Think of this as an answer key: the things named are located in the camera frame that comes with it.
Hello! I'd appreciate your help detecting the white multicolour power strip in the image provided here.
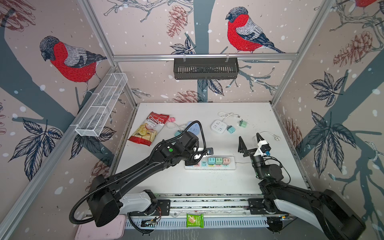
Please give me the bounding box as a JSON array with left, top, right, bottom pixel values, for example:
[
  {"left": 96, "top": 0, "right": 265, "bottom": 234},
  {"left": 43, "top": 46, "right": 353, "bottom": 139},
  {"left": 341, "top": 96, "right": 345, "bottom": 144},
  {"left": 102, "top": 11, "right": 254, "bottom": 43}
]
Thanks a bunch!
[{"left": 185, "top": 156, "right": 236, "bottom": 171}]

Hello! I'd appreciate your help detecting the teal charger plug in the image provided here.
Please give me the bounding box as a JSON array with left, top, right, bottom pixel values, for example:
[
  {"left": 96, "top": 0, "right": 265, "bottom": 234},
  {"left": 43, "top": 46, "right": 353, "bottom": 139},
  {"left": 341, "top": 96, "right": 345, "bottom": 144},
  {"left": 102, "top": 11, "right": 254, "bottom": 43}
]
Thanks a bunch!
[
  {"left": 227, "top": 126, "right": 236, "bottom": 134},
  {"left": 208, "top": 158, "right": 215, "bottom": 165}
]

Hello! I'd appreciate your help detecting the pink USB charger plug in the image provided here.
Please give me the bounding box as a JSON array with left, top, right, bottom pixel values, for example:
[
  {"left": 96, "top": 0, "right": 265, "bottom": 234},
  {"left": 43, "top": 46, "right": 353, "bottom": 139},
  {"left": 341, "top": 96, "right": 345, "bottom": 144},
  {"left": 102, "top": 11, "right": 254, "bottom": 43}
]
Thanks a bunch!
[{"left": 223, "top": 158, "right": 231, "bottom": 166}]

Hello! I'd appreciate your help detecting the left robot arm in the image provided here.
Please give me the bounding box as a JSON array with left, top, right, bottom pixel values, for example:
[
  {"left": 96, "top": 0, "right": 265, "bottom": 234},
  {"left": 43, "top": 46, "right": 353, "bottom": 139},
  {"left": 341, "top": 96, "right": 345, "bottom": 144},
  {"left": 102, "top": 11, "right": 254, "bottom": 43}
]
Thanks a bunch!
[{"left": 69, "top": 129, "right": 208, "bottom": 227}]

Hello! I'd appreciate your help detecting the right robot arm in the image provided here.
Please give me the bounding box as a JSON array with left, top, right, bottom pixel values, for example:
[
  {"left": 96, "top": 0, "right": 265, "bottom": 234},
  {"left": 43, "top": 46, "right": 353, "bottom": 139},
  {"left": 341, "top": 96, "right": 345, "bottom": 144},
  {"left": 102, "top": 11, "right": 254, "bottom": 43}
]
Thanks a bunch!
[{"left": 238, "top": 134, "right": 366, "bottom": 240}]

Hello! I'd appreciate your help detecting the blue square power socket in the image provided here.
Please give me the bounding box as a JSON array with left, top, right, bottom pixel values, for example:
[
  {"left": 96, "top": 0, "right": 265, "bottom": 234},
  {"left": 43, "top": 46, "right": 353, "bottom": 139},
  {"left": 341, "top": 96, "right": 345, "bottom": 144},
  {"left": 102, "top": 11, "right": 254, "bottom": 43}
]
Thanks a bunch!
[{"left": 187, "top": 123, "right": 201, "bottom": 136}]

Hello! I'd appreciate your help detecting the pink pig toy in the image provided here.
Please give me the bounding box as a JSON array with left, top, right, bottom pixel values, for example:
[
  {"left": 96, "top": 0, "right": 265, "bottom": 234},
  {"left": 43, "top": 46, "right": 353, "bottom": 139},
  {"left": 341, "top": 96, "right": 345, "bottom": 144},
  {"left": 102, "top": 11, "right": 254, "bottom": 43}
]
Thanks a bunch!
[{"left": 168, "top": 117, "right": 176, "bottom": 123}]

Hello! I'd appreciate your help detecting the white square power socket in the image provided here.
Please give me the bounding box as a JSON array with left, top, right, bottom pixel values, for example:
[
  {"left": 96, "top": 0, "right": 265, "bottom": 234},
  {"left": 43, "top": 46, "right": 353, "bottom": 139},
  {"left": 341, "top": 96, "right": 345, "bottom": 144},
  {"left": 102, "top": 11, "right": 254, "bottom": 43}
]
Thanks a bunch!
[{"left": 211, "top": 120, "right": 228, "bottom": 134}]

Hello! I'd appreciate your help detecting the red chips bag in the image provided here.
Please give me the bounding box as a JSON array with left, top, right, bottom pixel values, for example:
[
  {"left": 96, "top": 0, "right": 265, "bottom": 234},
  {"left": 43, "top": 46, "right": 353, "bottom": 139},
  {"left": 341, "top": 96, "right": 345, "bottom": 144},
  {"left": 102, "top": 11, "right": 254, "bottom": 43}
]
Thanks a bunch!
[{"left": 128, "top": 112, "right": 170, "bottom": 146}]

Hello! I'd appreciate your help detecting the green snack packet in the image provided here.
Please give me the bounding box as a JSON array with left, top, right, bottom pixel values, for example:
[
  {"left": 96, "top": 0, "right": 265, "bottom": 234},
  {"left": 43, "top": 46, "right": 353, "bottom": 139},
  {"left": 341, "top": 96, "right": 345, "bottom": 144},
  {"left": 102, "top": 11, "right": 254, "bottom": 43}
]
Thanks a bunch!
[{"left": 186, "top": 214, "right": 205, "bottom": 228}]

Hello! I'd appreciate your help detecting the pink tray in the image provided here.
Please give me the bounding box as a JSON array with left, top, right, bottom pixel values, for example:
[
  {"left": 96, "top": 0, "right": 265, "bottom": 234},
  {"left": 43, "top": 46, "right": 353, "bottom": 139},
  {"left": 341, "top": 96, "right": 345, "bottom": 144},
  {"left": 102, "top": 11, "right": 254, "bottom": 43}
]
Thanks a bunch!
[{"left": 75, "top": 215, "right": 127, "bottom": 240}]

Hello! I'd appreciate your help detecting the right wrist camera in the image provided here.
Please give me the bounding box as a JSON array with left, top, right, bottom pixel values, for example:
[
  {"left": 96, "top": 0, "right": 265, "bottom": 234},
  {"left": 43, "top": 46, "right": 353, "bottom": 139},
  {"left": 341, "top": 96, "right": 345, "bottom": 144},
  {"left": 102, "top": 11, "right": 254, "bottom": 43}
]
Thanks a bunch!
[{"left": 254, "top": 140, "right": 271, "bottom": 157}]

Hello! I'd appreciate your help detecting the white square socket cable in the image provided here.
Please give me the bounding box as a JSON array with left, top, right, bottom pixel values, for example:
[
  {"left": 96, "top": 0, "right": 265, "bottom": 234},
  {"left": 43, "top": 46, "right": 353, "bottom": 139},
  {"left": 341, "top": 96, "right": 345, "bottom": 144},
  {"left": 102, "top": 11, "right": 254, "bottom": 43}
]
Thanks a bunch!
[{"left": 217, "top": 111, "right": 241, "bottom": 121}]

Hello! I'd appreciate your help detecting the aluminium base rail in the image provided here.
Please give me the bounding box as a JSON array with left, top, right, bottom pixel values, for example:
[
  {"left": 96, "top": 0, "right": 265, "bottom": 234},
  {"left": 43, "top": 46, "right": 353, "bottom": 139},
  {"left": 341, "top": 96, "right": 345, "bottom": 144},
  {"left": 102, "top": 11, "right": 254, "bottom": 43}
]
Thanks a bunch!
[{"left": 125, "top": 194, "right": 301, "bottom": 230}]

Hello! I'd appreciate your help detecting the black wall basket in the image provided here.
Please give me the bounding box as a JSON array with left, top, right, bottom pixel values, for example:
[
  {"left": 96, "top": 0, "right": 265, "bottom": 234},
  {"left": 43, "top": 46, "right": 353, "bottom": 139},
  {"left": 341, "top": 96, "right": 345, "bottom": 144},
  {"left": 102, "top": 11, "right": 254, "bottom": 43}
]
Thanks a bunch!
[{"left": 174, "top": 58, "right": 239, "bottom": 80}]

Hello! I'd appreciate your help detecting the white wire wall basket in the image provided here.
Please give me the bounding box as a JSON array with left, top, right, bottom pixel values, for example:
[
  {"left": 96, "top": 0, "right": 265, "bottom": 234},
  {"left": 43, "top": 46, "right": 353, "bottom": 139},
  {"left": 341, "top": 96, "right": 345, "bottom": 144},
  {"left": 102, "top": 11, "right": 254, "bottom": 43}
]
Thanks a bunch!
[{"left": 75, "top": 73, "right": 128, "bottom": 137}]

